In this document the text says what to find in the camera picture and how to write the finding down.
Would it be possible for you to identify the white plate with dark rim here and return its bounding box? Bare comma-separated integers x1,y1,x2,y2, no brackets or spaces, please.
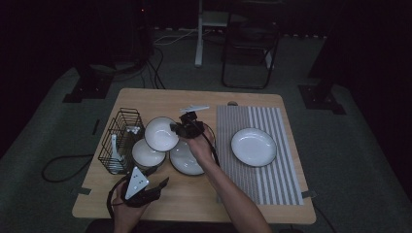
230,127,278,168
169,134,218,177

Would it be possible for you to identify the white floor cable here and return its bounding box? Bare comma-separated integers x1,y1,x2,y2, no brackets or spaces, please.
154,28,198,46

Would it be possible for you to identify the left hand-held gripper cable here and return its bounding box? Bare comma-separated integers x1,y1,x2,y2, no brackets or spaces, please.
106,174,132,221

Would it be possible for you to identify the white ceramic spoon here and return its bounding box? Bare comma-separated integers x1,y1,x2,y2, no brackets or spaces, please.
109,133,126,173

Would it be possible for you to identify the person's right hand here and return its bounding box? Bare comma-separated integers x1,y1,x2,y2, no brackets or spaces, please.
186,124,217,166

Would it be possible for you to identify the black equipment stand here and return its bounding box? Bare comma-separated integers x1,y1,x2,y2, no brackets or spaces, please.
297,84,347,116
62,64,115,104

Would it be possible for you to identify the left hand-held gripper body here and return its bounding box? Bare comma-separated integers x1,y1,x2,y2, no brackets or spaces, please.
120,166,161,208

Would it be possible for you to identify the black cable bundle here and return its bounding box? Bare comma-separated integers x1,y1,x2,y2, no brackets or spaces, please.
142,47,166,90

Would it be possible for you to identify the grey striped placemat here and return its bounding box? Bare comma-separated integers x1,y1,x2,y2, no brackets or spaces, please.
216,105,305,207

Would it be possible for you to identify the person's left hand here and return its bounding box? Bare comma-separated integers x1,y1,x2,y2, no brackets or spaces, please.
111,193,149,233

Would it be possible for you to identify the white desk frame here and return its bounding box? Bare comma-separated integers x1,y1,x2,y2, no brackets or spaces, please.
193,0,228,68

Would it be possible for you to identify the white bowl with dark rim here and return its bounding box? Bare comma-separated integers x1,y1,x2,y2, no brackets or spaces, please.
131,138,167,171
144,116,180,153

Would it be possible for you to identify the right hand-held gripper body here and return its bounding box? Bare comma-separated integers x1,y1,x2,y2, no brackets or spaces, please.
179,104,211,140

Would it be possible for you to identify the black wire basket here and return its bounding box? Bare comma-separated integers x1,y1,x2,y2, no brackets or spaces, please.
97,107,146,177

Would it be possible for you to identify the person's dark clothing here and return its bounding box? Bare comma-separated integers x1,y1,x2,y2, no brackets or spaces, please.
85,218,247,233

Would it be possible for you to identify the black folding chair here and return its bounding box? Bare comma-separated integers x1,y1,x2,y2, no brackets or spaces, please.
222,0,281,90

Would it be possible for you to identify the black floor cable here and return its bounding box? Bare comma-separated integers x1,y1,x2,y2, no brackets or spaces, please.
313,205,338,233
41,154,95,183

